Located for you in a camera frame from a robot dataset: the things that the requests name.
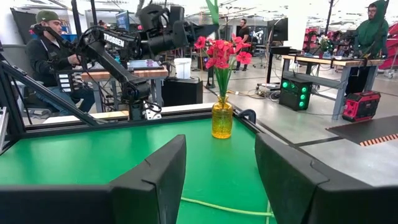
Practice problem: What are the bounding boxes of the black hazard-striped floor mat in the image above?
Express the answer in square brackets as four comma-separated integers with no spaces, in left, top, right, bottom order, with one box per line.
[325,115,398,147]

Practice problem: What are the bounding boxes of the green table mat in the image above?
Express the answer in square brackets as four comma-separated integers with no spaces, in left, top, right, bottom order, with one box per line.
[21,105,312,156]

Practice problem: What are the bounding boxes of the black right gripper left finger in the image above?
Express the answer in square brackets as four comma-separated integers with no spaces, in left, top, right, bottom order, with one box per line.
[0,134,187,224]

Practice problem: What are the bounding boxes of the black cabinet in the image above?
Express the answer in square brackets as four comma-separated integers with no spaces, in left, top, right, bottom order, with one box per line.
[161,77,204,108]

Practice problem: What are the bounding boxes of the black monitor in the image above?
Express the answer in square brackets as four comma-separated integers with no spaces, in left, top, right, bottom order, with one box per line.
[266,17,289,43]

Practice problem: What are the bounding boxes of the red flower bunch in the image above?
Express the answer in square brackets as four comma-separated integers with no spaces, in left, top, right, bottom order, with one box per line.
[193,33,253,105]

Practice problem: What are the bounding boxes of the blue-lit monitor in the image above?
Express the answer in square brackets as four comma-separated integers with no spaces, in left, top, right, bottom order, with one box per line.
[114,11,131,32]

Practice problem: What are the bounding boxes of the black diagonal frame strut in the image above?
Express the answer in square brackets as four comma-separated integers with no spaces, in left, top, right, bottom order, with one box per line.
[0,60,101,127]

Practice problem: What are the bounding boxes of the black panel white labels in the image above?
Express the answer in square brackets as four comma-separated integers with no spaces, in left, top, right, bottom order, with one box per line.
[55,71,75,93]

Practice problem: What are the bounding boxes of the person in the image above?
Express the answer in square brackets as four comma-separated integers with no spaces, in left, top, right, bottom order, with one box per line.
[25,10,96,116]
[345,0,390,95]
[235,18,251,72]

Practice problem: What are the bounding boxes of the white bucket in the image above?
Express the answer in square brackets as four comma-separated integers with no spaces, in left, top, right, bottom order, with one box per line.
[174,57,193,80]

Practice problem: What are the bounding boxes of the distant black robot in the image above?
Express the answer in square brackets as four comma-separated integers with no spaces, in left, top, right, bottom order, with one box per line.
[306,29,357,58]

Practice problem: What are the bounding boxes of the black corner clamp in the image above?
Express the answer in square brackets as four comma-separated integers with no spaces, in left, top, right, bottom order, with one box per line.
[237,108,257,125]

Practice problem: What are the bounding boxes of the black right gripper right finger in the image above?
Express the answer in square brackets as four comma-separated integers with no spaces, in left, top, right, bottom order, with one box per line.
[254,133,398,224]

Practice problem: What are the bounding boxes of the yellow glass vase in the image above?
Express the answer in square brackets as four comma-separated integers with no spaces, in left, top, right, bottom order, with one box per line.
[211,95,234,140]

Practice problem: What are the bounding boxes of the grey wood-topped workbench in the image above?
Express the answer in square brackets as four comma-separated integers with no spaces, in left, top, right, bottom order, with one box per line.
[281,55,386,121]

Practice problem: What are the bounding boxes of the white tulip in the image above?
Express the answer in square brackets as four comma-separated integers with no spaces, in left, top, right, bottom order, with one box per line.
[180,196,275,224]

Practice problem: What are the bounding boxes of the wooden side table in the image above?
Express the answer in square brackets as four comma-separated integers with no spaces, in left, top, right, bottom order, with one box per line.
[80,66,169,113]

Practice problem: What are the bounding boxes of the red black toolbox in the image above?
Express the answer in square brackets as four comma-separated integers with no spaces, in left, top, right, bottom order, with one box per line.
[341,90,382,123]

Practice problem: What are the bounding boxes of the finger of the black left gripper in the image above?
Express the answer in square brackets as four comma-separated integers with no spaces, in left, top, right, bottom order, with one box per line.
[195,23,220,43]

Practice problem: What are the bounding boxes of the black computer tower green lights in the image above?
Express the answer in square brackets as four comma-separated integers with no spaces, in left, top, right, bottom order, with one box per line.
[279,77,313,111]

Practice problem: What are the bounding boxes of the red bin shelf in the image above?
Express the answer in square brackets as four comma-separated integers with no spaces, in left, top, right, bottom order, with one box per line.
[377,21,398,71]

